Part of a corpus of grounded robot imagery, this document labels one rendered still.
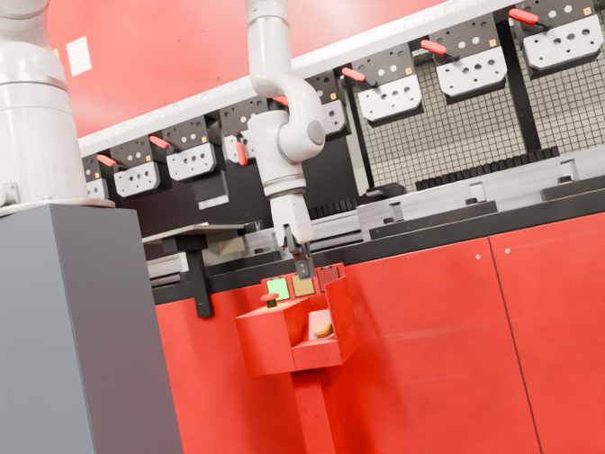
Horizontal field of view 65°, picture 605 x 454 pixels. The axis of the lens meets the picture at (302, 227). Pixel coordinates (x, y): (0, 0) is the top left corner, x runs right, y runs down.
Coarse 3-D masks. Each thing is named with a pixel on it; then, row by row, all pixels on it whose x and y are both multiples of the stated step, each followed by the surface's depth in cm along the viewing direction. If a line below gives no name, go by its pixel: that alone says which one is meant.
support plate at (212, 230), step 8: (168, 232) 114; (176, 232) 113; (184, 232) 115; (192, 232) 119; (200, 232) 123; (208, 232) 127; (216, 232) 132; (224, 232) 138; (144, 240) 116; (152, 240) 115; (160, 240) 119
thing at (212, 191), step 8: (208, 176) 141; (216, 176) 140; (224, 176) 141; (200, 184) 142; (208, 184) 141; (216, 184) 140; (224, 184) 140; (200, 192) 142; (208, 192) 141; (216, 192) 140; (224, 192) 139; (200, 200) 142; (208, 200) 142; (216, 200) 141; (224, 200) 140; (200, 208) 143
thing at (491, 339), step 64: (448, 256) 105; (512, 256) 100; (576, 256) 96; (192, 320) 127; (384, 320) 110; (448, 320) 105; (512, 320) 100; (576, 320) 96; (192, 384) 127; (256, 384) 121; (384, 384) 110; (448, 384) 105; (512, 384) 101; (576, 384) 97; (192, 448) 127; (256, 448) 121; (384, 448) 110; (448, 448) 105; (512, 448) 101; (576, 448) 97
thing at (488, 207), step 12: (480, 204) 109; (492, 204) 108; (432, 216) 112; (444, 216) 111; (456, 216) 110; (468, 216) 109; (372, 228) 117; (384, 228) 116; (396, 228) 115; (408, 228) 114; (420, 228) 113; (372, 240) 117
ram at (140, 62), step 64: (64, 0) 155; (128, 0) 146; (192, 0) 139; (320, 0) 126; (384, 0) 120; (448, 0) 115; (512, 0) 110; (64, 64) 155; (128, 64) 146; (192, 64) 139; (320, 64) 126
